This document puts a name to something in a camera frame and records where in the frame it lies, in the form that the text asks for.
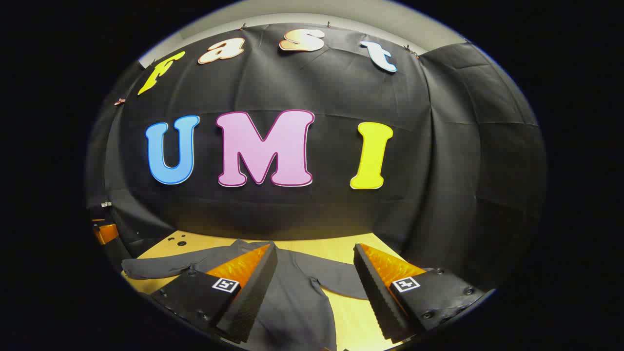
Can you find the grey collared shirt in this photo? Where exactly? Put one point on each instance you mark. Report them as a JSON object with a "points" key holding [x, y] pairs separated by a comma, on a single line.
{"points": [[292, 302]]}

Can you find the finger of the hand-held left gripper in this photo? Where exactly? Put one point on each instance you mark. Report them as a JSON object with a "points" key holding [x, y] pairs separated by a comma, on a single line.
{"points": [[105, 233]]}

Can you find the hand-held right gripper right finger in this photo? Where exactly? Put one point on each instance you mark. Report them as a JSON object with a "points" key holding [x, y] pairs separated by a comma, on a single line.
{"points": [[378, 297]]}

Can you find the black backdrop cloth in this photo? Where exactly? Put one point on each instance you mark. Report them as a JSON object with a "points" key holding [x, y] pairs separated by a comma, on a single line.
{"points": [[331, 87]]}

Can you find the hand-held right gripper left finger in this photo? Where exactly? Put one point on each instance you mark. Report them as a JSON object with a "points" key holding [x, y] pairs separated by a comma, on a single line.
{"points": [[253, 297]]}

